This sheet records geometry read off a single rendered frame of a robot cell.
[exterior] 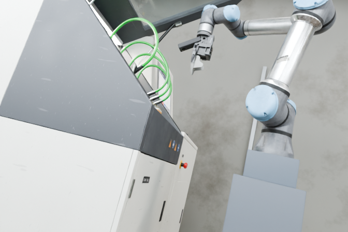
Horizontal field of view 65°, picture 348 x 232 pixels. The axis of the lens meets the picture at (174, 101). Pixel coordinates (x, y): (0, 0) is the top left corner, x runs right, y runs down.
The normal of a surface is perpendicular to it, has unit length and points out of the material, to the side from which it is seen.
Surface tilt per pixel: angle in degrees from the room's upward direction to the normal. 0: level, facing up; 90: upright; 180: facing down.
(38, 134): 90
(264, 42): 90
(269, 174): 90
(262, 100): 97
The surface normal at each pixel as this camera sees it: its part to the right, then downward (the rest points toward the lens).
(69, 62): -0.18, -0.29
